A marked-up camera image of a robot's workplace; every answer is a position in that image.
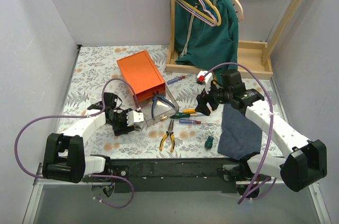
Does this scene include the clear plastic drawer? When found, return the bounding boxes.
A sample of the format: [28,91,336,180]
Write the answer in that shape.
[140,85,180,127]

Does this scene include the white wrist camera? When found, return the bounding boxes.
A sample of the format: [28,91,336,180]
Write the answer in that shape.
[127,110,144,126]
[197,70,213,92]

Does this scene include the blue grey folded cloth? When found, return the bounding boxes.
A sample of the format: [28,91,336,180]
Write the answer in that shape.
[217,104,262,160]

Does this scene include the yellow black needle-nose pliers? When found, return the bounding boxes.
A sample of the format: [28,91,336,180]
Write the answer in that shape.
[159,120,175,152]

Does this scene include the floral patterned table mat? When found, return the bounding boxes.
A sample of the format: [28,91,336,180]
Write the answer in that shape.
[50,44,299,160]

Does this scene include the blue handled pliers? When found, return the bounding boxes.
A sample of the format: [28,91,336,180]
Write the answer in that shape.
[151,92,172,118]

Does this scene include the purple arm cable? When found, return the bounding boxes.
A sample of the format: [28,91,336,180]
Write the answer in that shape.
[206,62,278,205]
[14,78,141,208]

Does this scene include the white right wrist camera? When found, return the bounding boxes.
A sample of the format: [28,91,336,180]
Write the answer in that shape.
[197,70,213,92]

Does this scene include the orange drawer box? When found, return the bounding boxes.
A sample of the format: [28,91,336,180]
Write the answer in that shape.
[117,50,166,102]

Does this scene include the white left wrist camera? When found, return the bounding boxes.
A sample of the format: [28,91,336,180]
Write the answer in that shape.
[127,110,144,126]

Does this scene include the yellow clothes hanger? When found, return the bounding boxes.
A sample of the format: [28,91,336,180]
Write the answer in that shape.
[198,0,221,26]

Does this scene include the stubby green screwdriver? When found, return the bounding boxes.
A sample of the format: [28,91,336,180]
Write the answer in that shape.
[204,133,214,150]

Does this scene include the wooden clothes rack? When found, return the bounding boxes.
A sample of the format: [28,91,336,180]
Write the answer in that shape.
[165,0,302,79]

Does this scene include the orange black handled pliers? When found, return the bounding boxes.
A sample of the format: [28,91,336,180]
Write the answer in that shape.
[134,125,142,131]

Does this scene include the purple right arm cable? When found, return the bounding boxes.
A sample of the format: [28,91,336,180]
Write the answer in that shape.
[206,62,278,205]

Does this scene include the orange handled screwdriver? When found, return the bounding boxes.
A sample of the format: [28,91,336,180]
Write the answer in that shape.
[182,109,196,114]

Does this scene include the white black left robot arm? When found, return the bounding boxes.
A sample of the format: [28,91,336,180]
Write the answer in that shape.
[42,93,144,183]

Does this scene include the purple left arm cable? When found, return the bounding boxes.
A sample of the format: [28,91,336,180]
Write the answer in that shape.
[14,78,141,208]

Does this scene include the green shorts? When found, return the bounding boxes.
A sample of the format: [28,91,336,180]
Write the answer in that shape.
[175,0,239,70]

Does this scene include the aluminium frame rail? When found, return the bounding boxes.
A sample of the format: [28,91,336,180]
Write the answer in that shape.
[24,180,331,223]

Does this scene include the blue red handled screwdriver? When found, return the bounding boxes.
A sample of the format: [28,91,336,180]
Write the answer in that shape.
[179,119,214,126]

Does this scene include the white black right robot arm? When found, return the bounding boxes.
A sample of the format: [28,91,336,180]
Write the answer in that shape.
[195,69,327,192]

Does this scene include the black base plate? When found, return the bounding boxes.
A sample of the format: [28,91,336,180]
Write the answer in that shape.
[47,155,304,195]

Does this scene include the green handled screwdriver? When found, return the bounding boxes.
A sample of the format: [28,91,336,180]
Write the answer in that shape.
[170,112,204,119]

